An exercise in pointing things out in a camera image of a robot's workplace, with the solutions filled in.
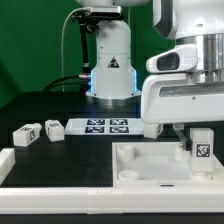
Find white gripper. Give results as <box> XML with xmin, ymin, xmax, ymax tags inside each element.
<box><xmin>141</xmin><ymin>44</ymin><xmax>224</xmax><ymax>149</ymax></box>

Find white square tabletop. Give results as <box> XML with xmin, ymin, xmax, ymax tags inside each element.
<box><xmin>112</xmin><ymin>142</ymin><xmax>224</xmax><ymax>188</ymax></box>

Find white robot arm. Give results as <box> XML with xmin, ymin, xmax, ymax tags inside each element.
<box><xmin>77</xmin><ymin>0</ymin><xmax>224</xmax><ymax>139</ymax></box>

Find white U-shaped fence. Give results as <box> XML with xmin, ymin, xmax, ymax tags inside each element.
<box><xmin>0</xmin><ymin>148</ymin><xmax>224</xmax><ymax>214</ymax></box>

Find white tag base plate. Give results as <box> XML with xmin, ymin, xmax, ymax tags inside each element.
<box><xmin>65</xmin><ymin>118</ymin><xmax>144</xmax><ymax>135</ymax></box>

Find black cables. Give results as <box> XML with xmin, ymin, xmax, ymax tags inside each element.
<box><xmin>42</xmin><ymin>74</ymin><xmax>92</xmax><ymax>93</ymax></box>

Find white camera cable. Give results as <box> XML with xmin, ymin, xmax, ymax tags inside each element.
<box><xmin>60</xmin><ymin>6</ymin><xmax>91</xmax><ymax>93</ymax></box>

